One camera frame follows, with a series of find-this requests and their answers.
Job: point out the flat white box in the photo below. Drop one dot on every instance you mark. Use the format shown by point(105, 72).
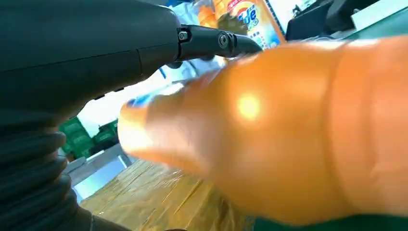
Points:
point(382, 11)

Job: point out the tablet in blue case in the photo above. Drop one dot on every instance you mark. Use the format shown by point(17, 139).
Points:
point(309, 22)

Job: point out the green plastic crate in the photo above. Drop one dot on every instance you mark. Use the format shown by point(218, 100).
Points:
point(106, 130)
point(75, 137)

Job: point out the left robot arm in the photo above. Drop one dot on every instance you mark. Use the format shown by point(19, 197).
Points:
point(28, 178)

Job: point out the grey metal frame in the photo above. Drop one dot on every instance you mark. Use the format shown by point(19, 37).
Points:
point(95, 164)

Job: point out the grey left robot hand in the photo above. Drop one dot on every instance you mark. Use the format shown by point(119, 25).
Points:
point(79, 47)

